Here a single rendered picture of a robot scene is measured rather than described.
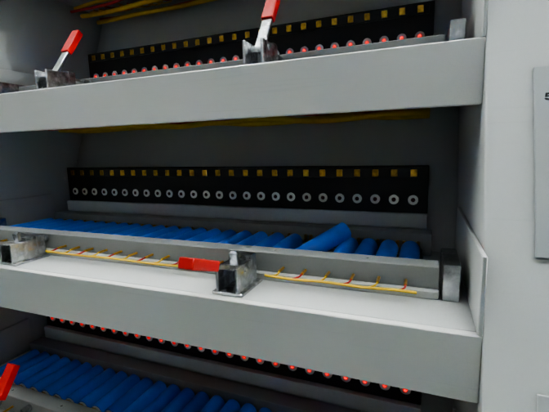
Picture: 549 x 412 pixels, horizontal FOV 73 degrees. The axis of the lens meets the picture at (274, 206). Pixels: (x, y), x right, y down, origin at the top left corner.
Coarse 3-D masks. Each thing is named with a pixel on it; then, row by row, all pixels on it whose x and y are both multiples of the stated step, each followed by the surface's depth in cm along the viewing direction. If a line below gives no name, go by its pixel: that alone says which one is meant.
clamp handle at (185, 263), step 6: (180, 258) 25; (186, 258) 25; (192, 258) 24; (198, 258) 25; (234, 258) 31; (180, 264) 25; (186, 264) 24; (192, 264) 24; (198, 264) 25; (204, 264) 26; (210, 264) 26; (216, 264) 27; (222, 264) 28; (234, 264) 31; (192, 270) 24; (198, 270) 25; (204, 270) 26; (210, 270) 26; (216, 270) 27
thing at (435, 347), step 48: (0, 288) 40; (48, 288) 37; (96, 288) 34; (144, 288) 32; (192, 288) 32; (288, 288) 31; (480, 288) 22; (192, 336) 31; (240, 336) 29; (288, 336) 28; (336, 336) 26; (384, 336) 25; (432, 336) 24; (480, 336) 23; (384, 384) 25; (432, 384) 24
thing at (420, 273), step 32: (96, 256) 39; (128, 256) 38; (160, 256) 38; (192, 256) 36; (224, 256) 35; (256, 256) 34; (288, 256) 33; (320, 256) 32; (352, 256) 32; (384, 288) 28
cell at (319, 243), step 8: (344, 224) 38; (328, 232) 37; (336, 232) 37; (344, 232) 37; (312, 240) 37; (320, 240) 36; (328, 240) 37; (336, 240) 37; (344, 240) 38; (304, 248) 36; (312, 248) 36; (320, 248) 36; (328, 248) 37
